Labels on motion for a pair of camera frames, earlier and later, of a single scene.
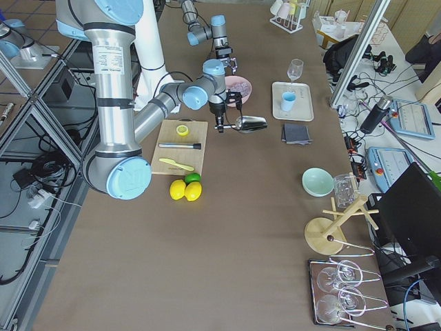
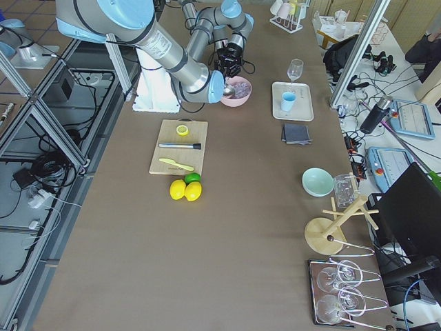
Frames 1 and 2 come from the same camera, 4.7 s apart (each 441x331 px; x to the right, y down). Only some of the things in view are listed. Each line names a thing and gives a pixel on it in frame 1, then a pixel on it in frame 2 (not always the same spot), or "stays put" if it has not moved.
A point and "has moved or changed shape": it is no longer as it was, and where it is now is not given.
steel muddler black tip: (196, 145) stays put
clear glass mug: (346, 189) stays put
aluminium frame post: (360, 51) stays put
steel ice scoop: (247, 124) has moved or changed shape
